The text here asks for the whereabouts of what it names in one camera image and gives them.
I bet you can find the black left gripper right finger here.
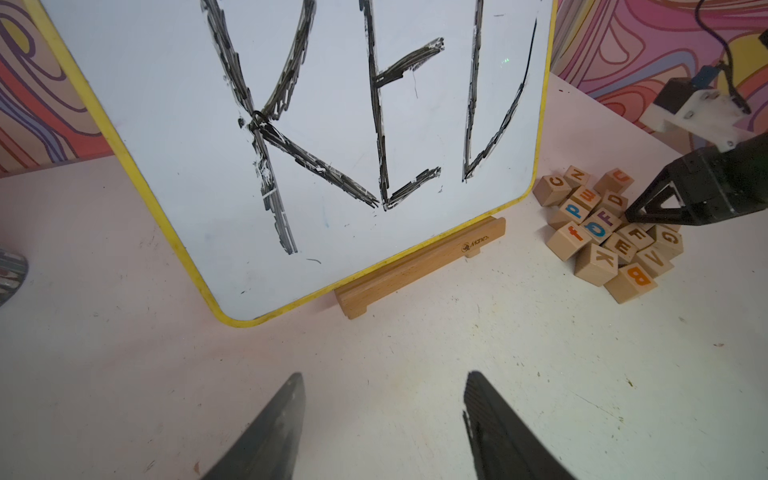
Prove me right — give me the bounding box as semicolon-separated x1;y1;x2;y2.
463;371;574;480

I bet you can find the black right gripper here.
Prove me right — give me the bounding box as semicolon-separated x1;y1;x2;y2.
625;133;767;225

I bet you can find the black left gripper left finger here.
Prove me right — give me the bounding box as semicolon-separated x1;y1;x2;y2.
203;372;306;480

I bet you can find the wooden letter block E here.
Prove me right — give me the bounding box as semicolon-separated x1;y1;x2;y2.
602;232;638;266

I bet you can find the wooden letter block G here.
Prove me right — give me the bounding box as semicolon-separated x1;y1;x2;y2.
648;224;684;260

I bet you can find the wooden letter block V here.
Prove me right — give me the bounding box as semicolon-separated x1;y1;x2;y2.
633;246;674;278

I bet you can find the wooden letter block B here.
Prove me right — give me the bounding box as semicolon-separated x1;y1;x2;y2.
604;263;657;304

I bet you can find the wooden letter block N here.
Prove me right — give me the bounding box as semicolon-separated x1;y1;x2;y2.
563;165;592;189

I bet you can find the wooden letter block P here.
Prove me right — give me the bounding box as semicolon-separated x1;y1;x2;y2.
547;199;590;230

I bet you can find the wooden letter block f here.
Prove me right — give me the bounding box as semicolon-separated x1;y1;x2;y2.
545;222;591;262

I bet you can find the wooden letter block C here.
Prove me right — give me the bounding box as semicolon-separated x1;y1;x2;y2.
532;175;572;207

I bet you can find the wooden whiteboard stand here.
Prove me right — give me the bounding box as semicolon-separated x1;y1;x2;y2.
335;217;506;320

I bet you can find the yellow framed whiteboard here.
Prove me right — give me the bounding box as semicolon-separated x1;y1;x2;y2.
27;1;556;327

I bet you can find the cup of pencils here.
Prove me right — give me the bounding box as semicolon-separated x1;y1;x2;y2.
0;249;29;306

